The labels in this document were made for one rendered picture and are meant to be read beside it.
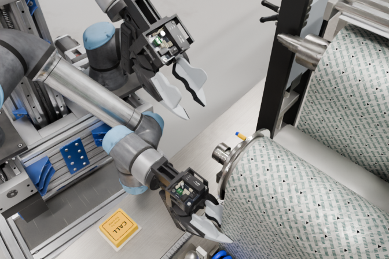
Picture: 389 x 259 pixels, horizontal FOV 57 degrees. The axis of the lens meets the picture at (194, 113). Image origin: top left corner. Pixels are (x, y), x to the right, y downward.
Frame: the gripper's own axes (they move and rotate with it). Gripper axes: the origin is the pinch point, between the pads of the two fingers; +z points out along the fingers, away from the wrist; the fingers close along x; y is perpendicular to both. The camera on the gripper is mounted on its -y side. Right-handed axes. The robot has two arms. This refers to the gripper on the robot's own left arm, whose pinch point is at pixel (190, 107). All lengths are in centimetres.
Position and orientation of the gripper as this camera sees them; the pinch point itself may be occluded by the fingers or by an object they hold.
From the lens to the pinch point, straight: 61.7
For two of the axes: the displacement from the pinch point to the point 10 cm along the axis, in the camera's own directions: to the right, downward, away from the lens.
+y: 4.6, -1.8, -8.7
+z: 5.7, 8.1, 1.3
